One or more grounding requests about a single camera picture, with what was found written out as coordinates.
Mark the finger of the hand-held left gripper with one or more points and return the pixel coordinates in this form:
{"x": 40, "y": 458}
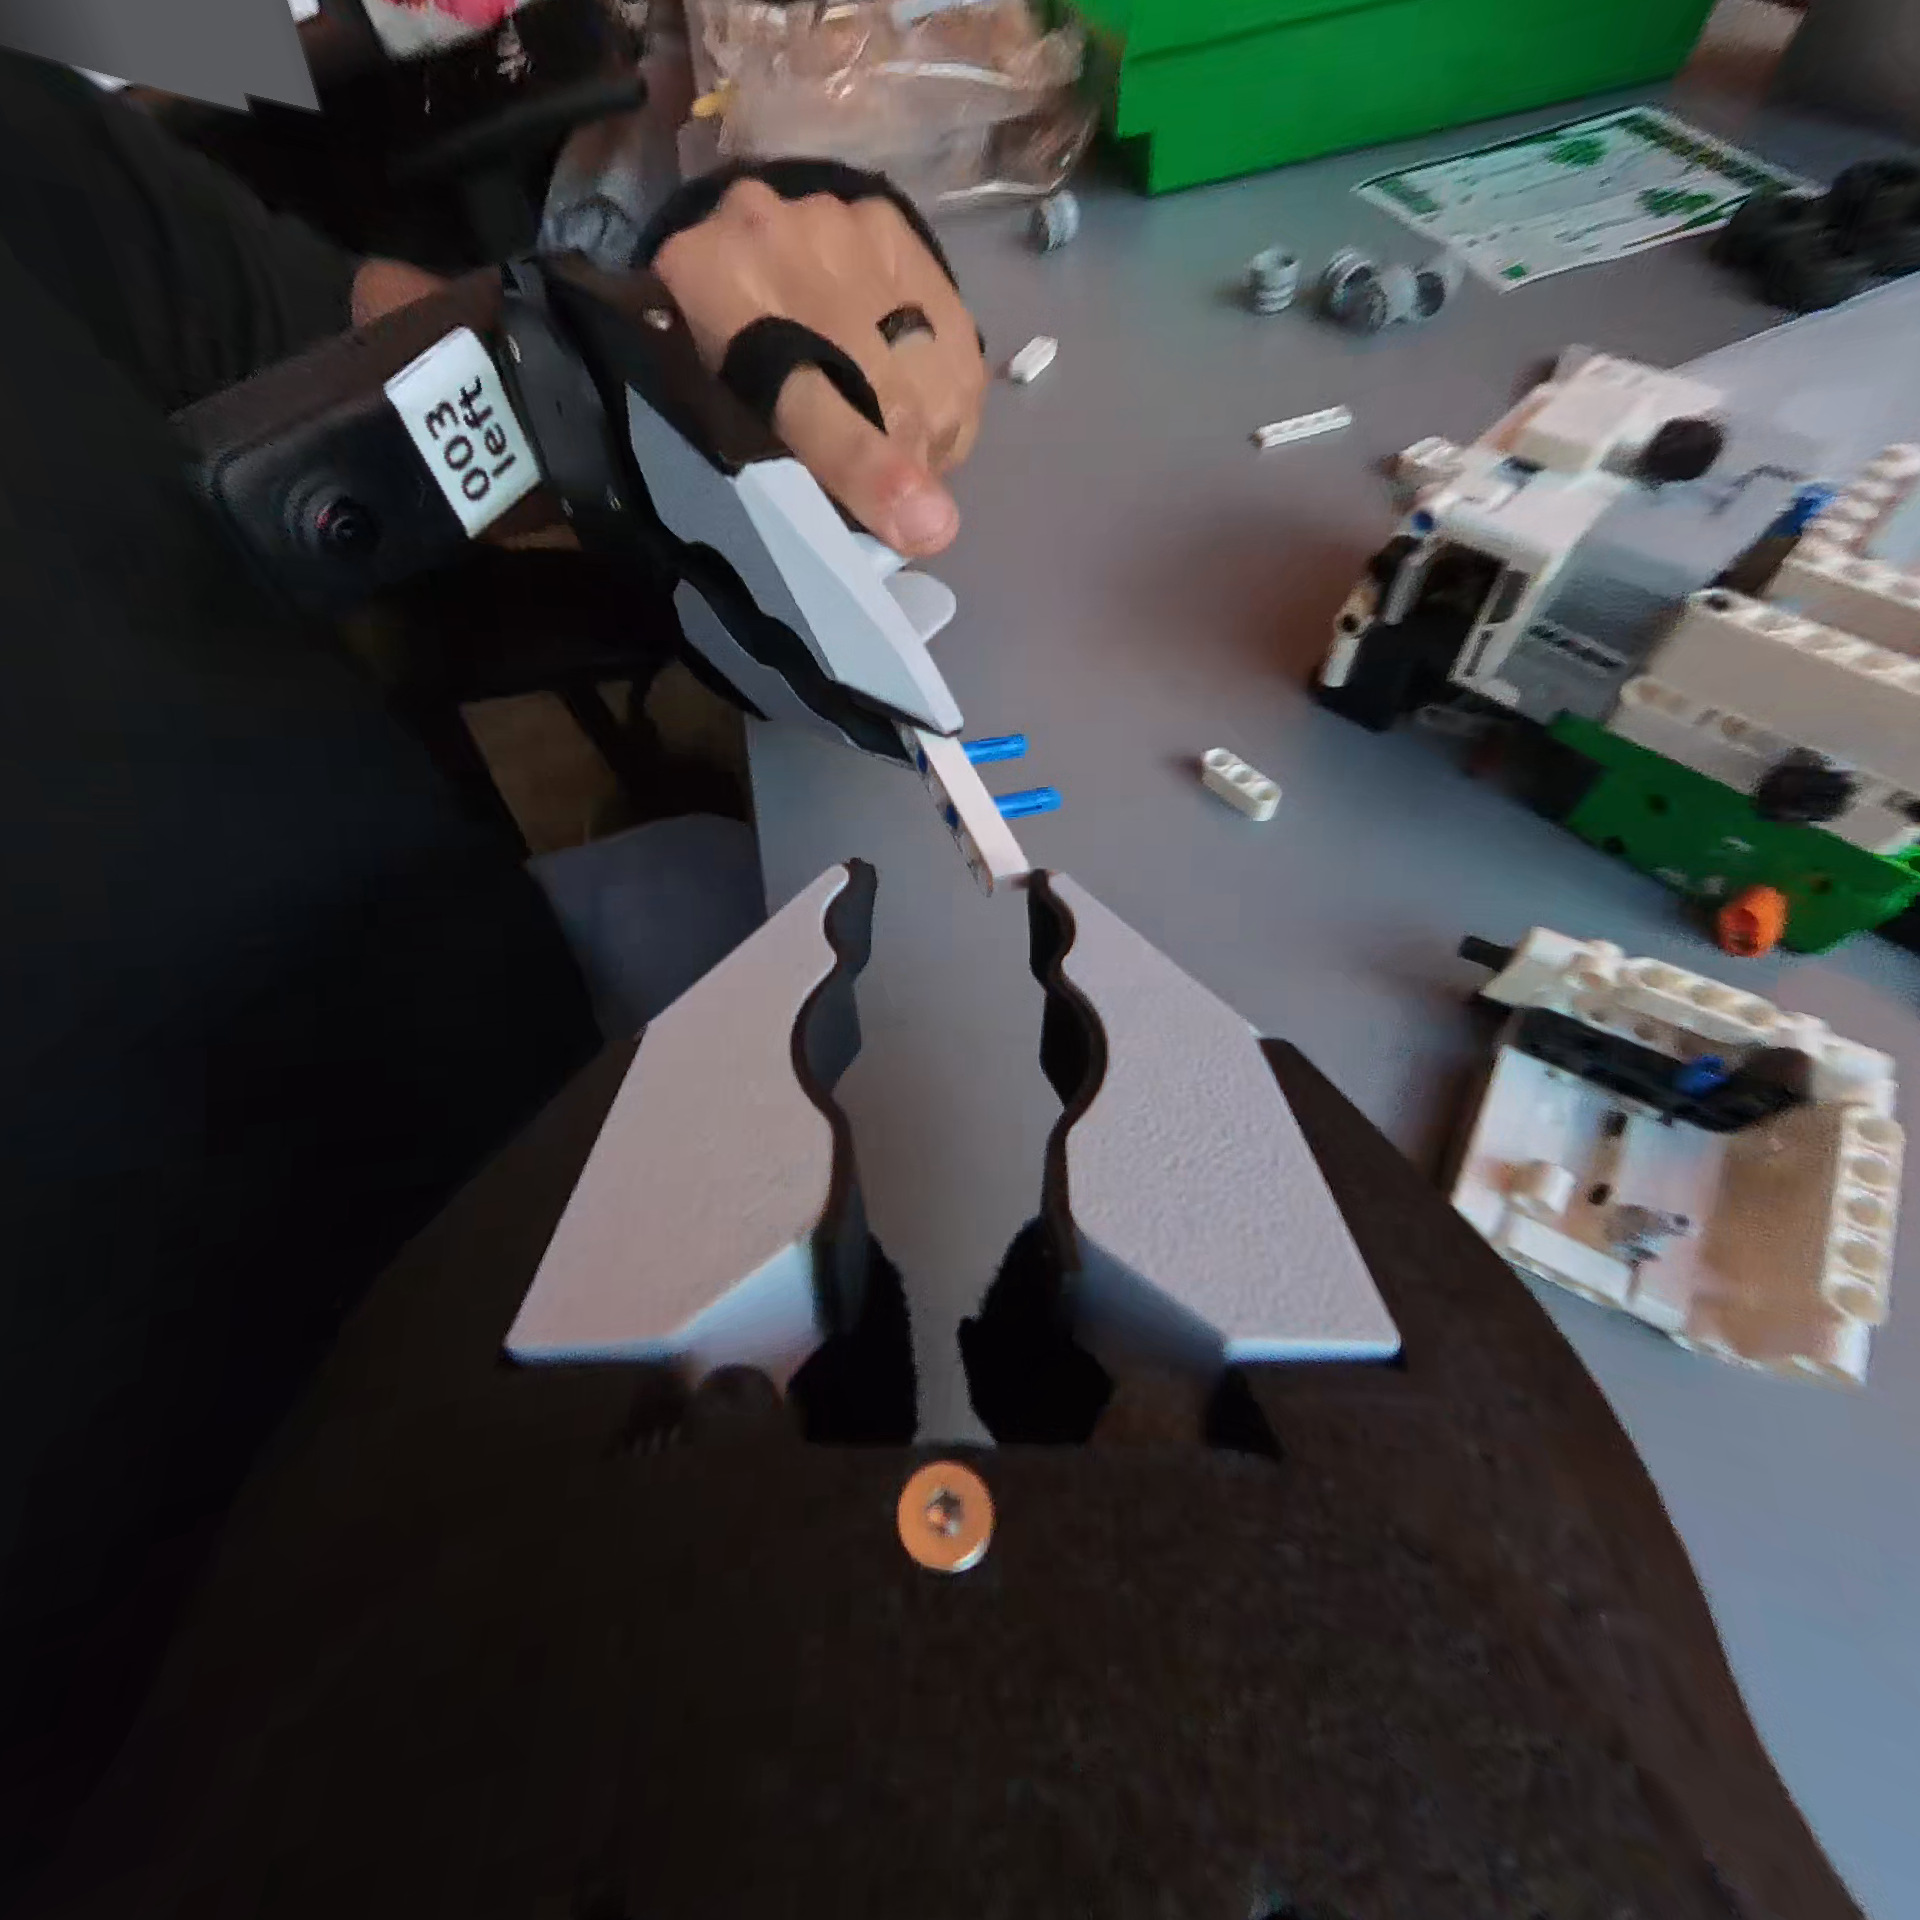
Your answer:
{"x": 721, "y": 639}
{"x": 840, "y": 585}

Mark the person's left hand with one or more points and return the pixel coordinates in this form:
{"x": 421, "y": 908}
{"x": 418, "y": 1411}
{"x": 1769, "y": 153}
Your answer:
{"x": 810, "y": 285}

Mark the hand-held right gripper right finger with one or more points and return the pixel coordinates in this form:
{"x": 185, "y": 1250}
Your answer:
{"x": 1217, "y": 1184}

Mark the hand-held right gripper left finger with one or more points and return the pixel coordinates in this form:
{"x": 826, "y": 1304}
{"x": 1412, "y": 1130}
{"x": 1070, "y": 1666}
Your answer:
{"x": 673, "y": 1171}

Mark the grey lego wheel rim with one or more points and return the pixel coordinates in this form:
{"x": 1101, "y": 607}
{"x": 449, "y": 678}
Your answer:
{"x": 1272, "y": 285}
{"x": 1400, "y": 296}
{"x": 1442, "y": 279}
{"x": 1058, "y": 218}
{"x": 1348, "y": 286}

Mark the small green Lego pieces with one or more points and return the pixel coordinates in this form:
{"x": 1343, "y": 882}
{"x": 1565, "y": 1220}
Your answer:
{"x": 1619, "y": 601}

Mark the green and white sticker sheet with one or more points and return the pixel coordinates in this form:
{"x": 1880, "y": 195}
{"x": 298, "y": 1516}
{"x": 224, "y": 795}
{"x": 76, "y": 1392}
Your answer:
{"x": 1577, "y": 195}

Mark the pile of black rubber tyres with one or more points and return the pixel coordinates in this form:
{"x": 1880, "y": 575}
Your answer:
{"x": 1816, "y": 241}

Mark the small white lego piece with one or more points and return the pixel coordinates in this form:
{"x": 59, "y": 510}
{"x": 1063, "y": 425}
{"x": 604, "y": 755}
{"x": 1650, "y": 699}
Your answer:
{"x": 1033, "y": 360}

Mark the person's black shirt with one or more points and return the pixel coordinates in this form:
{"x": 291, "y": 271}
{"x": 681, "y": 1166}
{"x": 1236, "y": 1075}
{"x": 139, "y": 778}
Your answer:
{"x": 180, "y": 898}

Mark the blue and tan pin piece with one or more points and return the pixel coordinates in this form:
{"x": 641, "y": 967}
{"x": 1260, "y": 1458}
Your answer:
{"x": 974, "y": 818}

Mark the thin white lego plate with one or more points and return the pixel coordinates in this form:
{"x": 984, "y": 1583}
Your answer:
{"x": 1301, "y": 429}

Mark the short white holed lego beam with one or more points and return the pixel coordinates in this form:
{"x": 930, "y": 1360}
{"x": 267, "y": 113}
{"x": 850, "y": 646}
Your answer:
{"x": 1240, "y": 781}

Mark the clear plastic parts bags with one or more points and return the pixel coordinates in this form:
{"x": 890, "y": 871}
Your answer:
{"x": 898, "y": 92}

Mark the green plastic bin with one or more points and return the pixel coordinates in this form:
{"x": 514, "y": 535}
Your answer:
{"x": 1348, "y": 126}
{"x": 1348, "y": 31}

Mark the white lego panel assembly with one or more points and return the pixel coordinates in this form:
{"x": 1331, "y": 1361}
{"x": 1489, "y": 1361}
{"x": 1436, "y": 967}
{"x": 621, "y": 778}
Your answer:
{"x": 1560, "y": 1110}

